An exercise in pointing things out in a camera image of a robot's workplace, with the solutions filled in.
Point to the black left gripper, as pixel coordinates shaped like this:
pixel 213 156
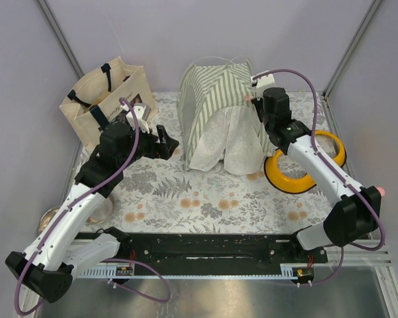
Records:
pixel 164 149

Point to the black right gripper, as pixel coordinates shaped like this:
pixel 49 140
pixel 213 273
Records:
pixel 257 104

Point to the green striped pet tent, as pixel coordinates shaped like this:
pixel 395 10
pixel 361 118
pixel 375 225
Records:
pixel 219 123

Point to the steel pet bowl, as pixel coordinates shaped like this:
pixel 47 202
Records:
pixel 46 218
pixel 103 212

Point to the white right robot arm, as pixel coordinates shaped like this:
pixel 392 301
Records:
pixel 355 208

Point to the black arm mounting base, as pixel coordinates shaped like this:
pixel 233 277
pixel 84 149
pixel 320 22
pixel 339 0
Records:
pixel 153 248

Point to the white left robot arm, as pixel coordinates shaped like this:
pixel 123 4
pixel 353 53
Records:
pixel 45 266

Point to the floral table mat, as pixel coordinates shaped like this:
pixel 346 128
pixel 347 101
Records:
pixel 160 196

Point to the beige canvas tote bag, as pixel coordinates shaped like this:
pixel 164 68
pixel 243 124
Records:
pixel 93 102

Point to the white slotted cable duct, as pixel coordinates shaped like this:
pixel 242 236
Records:
pixel 203 269

